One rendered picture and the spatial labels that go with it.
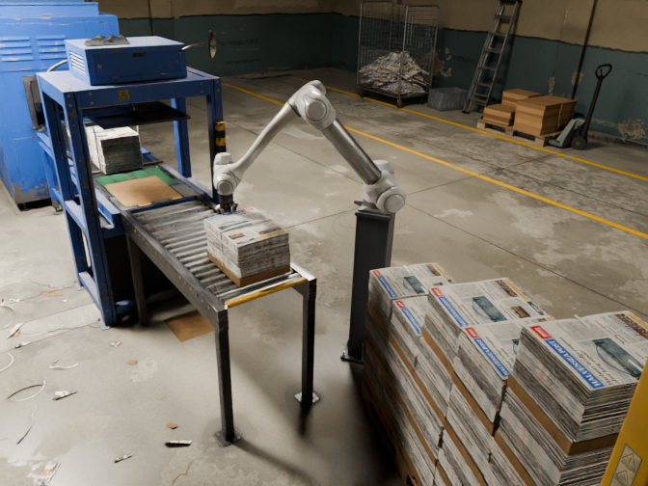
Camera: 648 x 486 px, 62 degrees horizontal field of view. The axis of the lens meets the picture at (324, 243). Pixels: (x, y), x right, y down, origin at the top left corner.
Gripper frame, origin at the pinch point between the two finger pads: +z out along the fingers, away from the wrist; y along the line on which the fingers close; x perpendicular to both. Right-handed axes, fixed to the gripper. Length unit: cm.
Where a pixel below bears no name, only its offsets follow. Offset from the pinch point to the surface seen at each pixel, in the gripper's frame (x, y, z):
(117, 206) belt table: 93, -31, 14
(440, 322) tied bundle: -130, 23, -5
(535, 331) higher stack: -177, 6, -36
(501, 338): -157, 24, -14
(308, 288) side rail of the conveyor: -50, 18, 18
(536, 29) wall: 296, 704, -50
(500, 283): -133, 54, -14
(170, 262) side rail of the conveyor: 3.8, -32.0, 13.1
